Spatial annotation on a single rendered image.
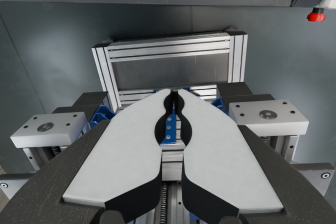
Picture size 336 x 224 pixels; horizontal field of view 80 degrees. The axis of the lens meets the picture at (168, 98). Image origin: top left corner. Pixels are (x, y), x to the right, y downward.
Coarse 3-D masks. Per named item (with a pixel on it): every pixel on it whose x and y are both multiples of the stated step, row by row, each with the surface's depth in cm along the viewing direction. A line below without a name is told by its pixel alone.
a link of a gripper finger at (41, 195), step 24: (72, 144) 8; (48, 168) 7; (72, 168) 7; (24, 192) 6; (48, 192) 6; (0, 216) 5; (24, 216) 5; (48, 216) 5; (72, 216) 5; (96, 216) 5
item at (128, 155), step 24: (168, 96) 11; (120, 120) 9; (144, 120) 9; (96, 144) 8; (120, 144) 8; (144, 144) 8; (96, 168) 7; (120, 168) 7; (144, 168) 7; (72, 192) 6; (96, 192) 6; (120, 192) 6; (144, 192) 6
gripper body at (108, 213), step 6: (108, 210) 5; (114, 210) 5; (102, 216) 5; (108, 216) 5; (114, 216) 5; (120, 216) 5; (228, 216) 5; (234, 216) 5; (102, 222) 5; (108, 222) 5; (114, 222) 5; (120, 222) 5; (222, 222) 5; (228, 222) 5; (234, 222) 5; (240, 222) 5
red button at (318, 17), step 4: (316, 8) 46; (320, 8) 46; (312, 12) 47; (316, 12) 47; (320, 12) 46; (308, 16) 48; (312, 16) 47; (316, 16) 46; (320, 16) 46; (324, 16) 46; (308, 20) 48; (312, 20) 47; (316, 20) 47; (320, 20) 47
